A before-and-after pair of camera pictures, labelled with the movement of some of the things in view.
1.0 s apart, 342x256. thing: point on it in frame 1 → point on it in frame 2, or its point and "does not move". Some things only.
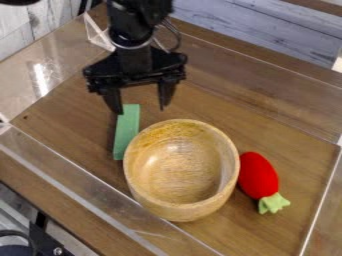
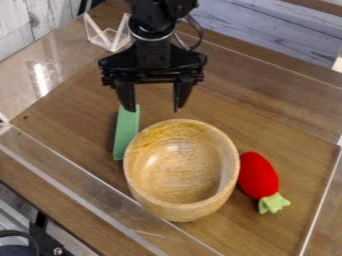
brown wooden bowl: (181, 168) does not move
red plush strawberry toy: (260, 182) does not move
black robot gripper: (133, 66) → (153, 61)
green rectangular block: (128, 128) does not move
